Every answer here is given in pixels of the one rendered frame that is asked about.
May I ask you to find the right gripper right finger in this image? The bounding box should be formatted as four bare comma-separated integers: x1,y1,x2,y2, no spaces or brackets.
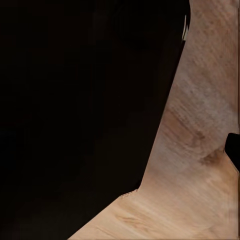
224,132,240,172

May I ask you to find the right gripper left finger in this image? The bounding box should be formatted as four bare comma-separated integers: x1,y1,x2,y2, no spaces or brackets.
0,133,26,192

